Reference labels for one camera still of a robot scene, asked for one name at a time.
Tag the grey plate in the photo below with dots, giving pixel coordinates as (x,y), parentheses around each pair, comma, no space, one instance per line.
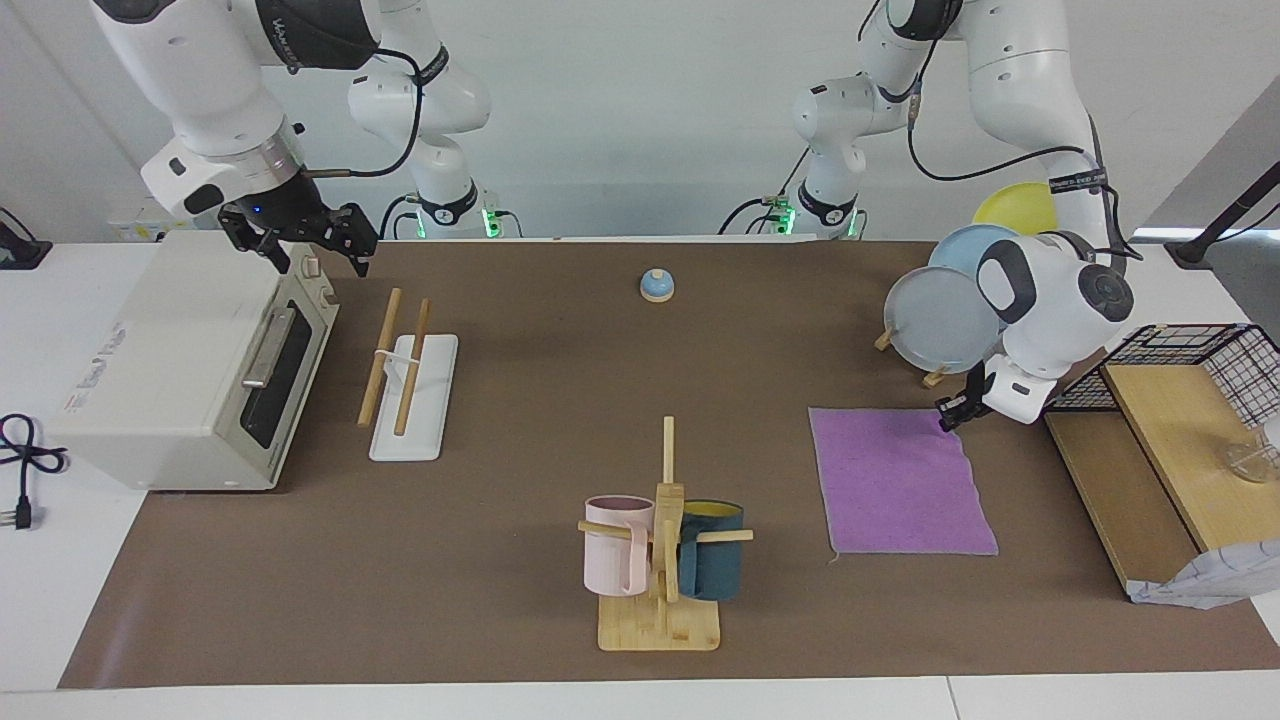
(930,325)

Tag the black clamp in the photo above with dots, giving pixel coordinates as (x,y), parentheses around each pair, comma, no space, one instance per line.
(25,255)

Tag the brown table mat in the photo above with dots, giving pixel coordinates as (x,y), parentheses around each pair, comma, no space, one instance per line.
(500,560)

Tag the blue jar wooden knob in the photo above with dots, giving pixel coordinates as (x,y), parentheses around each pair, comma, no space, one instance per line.
(657,290)

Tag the light blue plate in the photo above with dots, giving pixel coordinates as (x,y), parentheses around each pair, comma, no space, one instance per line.
(955,250)

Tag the wooden box with mesh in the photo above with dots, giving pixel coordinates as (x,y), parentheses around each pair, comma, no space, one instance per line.
(1170,440)

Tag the beige toaster oven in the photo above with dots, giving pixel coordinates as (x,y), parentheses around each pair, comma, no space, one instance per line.
(150,380)

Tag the wooden plate rack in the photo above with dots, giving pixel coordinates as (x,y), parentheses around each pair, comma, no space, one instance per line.
(935,378)

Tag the clear glass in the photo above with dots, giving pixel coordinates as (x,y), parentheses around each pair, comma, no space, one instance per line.
(1250,462)

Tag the yellow plate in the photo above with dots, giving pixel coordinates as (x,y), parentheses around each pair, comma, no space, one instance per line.
(1015,205)

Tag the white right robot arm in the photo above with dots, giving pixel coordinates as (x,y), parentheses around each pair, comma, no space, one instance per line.
(210,90)

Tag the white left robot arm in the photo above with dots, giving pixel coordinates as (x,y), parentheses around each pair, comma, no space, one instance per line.
(1050,290)

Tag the wooden mug tree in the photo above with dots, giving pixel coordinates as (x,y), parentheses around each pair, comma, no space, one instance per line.
(660,630)

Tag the black stand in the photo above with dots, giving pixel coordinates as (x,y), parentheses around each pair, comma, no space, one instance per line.
(1190,250)

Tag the white marble-patterned sheet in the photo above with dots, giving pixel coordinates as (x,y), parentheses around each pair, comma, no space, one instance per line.
(1220,580)

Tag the pink mug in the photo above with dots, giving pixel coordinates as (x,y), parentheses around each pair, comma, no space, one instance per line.
(610,560)

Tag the purple and grey towel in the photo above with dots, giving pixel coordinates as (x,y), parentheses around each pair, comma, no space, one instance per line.
(900,490)

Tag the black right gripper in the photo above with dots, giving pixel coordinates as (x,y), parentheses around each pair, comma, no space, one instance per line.
(285,205)

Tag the dark teal mug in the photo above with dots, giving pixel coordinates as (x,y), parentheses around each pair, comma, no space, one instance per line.
(715,570)

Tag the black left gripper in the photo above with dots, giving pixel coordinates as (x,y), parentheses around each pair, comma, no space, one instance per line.
(978,385)

